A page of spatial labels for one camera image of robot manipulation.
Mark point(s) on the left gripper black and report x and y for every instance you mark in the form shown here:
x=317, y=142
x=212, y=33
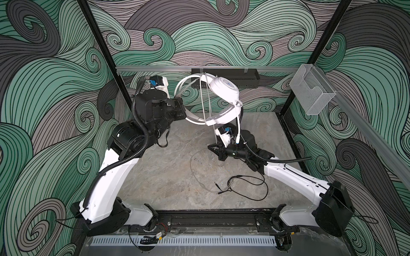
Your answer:
x=174, y=104

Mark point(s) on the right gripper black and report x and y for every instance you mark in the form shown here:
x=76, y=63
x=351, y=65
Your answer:
x=221, y=151

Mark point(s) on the white headphones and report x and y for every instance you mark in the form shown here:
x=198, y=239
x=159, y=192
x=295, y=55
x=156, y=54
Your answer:
x=221, y=87

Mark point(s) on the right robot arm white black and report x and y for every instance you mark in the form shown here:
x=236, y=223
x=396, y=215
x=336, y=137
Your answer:
x=331, y=208

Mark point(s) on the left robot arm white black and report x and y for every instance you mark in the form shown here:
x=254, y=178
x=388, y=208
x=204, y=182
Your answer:
x=102, y=211

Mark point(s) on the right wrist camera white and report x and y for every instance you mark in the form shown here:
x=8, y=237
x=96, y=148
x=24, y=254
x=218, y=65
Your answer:
x=225, y=134

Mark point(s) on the black frame post left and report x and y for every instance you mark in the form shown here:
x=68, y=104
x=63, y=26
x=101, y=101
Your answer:
x=92, y=23

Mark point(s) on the black frame post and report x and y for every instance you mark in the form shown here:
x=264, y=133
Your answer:
x=92, y=23
x=328, y=32

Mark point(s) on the aluminium wall rail back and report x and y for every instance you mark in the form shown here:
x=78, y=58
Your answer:
x=162, y=68

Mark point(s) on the aluminium wall rail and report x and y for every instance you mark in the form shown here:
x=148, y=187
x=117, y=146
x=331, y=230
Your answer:
x=358, y=109
x=162, y=68

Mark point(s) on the black perforated wall tray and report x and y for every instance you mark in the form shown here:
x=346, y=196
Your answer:
x=242, y=78

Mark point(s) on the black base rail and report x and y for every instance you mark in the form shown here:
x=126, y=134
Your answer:
x=264, y=220

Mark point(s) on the black frame post right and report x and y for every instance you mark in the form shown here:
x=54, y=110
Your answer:
x=328, y=32

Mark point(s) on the clear plastic wall bin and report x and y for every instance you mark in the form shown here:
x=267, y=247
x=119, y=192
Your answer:
x=312, y=88

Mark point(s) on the white slotted cable duct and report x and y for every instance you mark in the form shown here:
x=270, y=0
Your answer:
x=188, y=240

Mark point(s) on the aluminium wall rail right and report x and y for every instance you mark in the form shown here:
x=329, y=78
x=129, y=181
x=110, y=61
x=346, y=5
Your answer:
x=358, y=109

